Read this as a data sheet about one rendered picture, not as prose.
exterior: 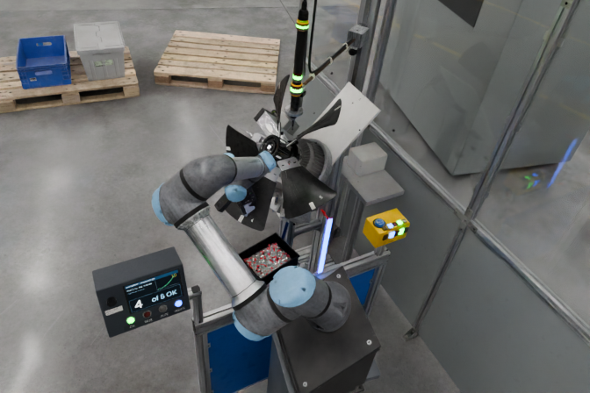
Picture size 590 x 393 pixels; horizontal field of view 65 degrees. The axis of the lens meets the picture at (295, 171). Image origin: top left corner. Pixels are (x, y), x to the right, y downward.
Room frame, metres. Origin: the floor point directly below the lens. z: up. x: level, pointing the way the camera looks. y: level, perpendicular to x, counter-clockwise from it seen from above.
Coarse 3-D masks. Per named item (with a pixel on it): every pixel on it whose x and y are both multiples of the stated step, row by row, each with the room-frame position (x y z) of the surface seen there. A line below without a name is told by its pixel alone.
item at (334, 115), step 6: (336, 102) 1.70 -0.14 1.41; (330, 108) 1.70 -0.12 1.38; (324, 114) 1.68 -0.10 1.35; (330, 114) 1.59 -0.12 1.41; (336, 114) 1.56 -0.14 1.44; (318, 120) 1.62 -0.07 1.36; (324, 120) 1.57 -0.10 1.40; (330, 120) 1.54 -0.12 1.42; (336, 120) 1.51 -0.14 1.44; (312, 126) 1.58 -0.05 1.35; (318, 126) 1.54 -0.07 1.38; (324, 126) 1.52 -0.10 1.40; (306, 132) 1.55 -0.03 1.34
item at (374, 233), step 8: (376, 216) 1.38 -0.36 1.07; (384, 216) 1.39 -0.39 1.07; (392, 216) 1.39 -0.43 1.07; (400, 216) 1.40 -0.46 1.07; (368, 224) 1.35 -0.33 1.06; (408, 224) 1.36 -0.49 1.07; (368, 232) 1.34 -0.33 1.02; (376, 232) 1.30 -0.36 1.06; (384, 232) 1.30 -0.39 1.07; (376, 240) 1.29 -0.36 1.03; (384, 240) 1.30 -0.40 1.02; (392, 240) 1.33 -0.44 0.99
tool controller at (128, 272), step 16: (144, 256) 0.92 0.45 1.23; (160, 256) 0.93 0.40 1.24; (176, 256) 0.93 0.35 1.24; (96, 272) 0.84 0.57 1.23; (112, 272) 0.84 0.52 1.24; (128, 272) 0.85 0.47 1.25; (144, 272) 0.85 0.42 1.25; (160, 272) 0.86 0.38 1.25; (176, 272) 0.88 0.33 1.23; (96, 288) 0.77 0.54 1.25; (112, 288) 0.78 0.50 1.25; (128, 288) 0.80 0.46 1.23; (144, 288) 0.82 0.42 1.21; (160, 288) 0.84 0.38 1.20; (176, 288) 0.86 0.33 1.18; (112, 304) 0.76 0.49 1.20; (128, 304) 0.78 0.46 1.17; (160, 304) 0.82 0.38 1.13; (112, 320) 0.74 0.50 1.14; (144, 320) 0.78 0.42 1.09; (112, 336) 0.73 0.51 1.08
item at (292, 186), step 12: (300, 168) 1.50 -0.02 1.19; (288, 180) 1.43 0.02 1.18; (300, 180) 1.43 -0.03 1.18; (312, 180) 1.44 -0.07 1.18; (288, 192) 1.37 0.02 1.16; (300, 192) 1.37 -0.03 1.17; (312, 192) 1.37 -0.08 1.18; (324, 192) 1.37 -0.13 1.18; (336, 192) 1.37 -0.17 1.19; (288, 204) 1.32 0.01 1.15; (300, 204) 1.32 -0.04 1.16; (288, 216) 1.28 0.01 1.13
